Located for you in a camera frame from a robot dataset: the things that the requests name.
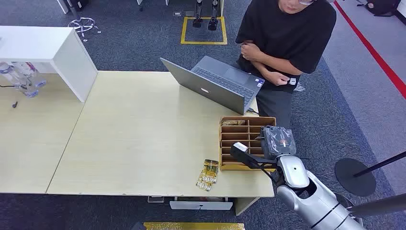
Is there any person's left hand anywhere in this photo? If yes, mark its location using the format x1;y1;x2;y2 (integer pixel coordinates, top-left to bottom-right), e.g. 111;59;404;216
240;41;264;61

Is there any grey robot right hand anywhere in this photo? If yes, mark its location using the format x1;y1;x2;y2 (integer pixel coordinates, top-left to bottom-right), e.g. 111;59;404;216
255;126;297;161

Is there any person's right hand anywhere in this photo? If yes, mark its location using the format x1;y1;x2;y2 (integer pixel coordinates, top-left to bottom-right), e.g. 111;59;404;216
266;71;291;87

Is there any person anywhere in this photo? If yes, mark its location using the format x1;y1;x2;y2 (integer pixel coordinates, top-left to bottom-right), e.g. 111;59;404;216
235;0;338;129

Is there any brown compartment card box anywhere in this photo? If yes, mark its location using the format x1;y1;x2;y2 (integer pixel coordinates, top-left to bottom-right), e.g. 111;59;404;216
219;116;277;172

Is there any yellow hotel key card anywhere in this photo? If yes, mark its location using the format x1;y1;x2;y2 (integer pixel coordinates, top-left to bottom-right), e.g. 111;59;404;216
199;168;218;184
196;177;213;192
203;159;219;175

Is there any black robot foot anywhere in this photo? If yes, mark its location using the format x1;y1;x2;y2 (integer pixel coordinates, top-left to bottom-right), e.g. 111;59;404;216
207;0;219;32
192;0;203;29

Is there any yellow floor tape square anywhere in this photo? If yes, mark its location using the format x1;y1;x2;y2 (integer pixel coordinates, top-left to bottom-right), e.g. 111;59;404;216
180;16;228;46

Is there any grey laptop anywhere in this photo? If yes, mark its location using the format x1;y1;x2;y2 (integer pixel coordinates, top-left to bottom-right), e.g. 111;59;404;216
159;55;266;116

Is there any beige desk leg panel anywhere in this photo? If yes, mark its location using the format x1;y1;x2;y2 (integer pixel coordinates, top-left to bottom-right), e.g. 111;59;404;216
235;197;261;217

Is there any black round stand base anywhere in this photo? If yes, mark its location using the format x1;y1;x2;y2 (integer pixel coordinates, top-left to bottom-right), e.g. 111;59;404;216
334;158;377;197

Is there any chrome round base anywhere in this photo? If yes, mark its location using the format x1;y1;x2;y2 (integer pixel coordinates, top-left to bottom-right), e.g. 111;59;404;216
334;193;365;227

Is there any red floor tape line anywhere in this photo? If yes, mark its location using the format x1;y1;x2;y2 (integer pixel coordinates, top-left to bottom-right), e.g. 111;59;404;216
333;0;406;100

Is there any white desk drawer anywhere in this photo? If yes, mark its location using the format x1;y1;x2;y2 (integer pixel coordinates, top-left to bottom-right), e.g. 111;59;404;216
169;196;234;211

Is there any black stand pole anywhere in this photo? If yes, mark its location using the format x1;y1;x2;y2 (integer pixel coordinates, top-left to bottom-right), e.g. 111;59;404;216
353;151;406;178

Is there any grey thick pole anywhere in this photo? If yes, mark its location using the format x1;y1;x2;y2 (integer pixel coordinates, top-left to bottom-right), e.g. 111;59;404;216
347;193;406;219

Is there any dark backpack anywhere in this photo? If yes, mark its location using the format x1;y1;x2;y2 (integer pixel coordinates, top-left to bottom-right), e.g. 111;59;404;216
364;0;402;17

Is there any chrome chair star base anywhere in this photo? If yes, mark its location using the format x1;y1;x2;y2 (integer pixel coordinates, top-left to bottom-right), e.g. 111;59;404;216
67;17;102;43

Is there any clear plastic water bottle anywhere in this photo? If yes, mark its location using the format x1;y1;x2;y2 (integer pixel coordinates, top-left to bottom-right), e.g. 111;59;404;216
0;62;39;98
13;62;47;89

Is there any white desk shelf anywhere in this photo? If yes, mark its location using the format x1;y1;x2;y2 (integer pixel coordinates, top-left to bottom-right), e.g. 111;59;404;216
0;26;98;103

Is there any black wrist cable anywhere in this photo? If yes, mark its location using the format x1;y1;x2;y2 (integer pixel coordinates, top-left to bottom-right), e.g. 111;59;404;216
259;164;282;188

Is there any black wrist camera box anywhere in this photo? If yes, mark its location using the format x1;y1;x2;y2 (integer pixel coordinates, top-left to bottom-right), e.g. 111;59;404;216
230;142;278;169

